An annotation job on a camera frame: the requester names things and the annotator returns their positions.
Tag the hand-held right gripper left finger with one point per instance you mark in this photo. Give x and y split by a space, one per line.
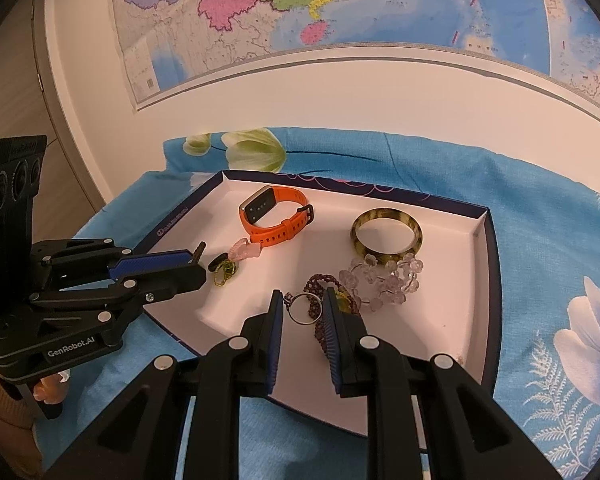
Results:
278 322

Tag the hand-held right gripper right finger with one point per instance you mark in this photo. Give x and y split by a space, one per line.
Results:
331 325

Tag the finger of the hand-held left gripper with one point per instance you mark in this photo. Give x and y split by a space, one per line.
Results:
175 282
150 262

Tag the white shallow box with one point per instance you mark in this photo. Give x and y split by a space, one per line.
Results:
430 340

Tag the person's left forearm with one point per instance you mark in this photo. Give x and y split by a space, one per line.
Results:
2 400

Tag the person's left hand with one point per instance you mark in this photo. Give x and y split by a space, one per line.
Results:
50 386

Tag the orange smart band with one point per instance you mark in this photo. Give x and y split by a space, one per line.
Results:
280 233

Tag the tortoiseshell bangle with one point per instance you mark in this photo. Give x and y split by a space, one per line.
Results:
387 214

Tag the blue floral blanket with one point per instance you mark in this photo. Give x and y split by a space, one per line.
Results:
540 240

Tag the colourful wall map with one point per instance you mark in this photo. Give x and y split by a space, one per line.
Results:
380 0

